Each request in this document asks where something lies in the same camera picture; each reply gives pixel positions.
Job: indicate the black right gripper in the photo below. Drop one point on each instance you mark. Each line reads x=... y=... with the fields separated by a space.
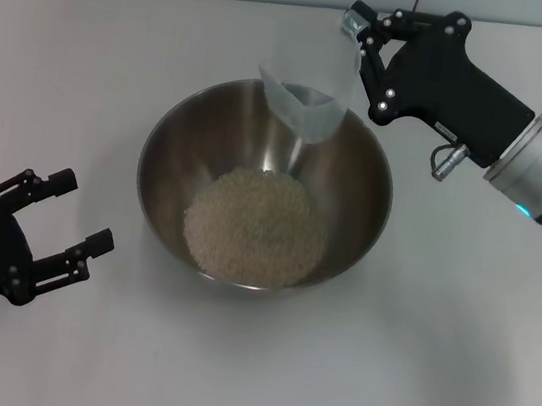
x=444 y=86

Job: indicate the stainless steel mixing bowl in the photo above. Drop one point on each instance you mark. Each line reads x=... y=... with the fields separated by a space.
x=179 y=175

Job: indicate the clear plastic measuring cup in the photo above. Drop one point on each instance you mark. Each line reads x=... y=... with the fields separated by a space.
x=304 y=112

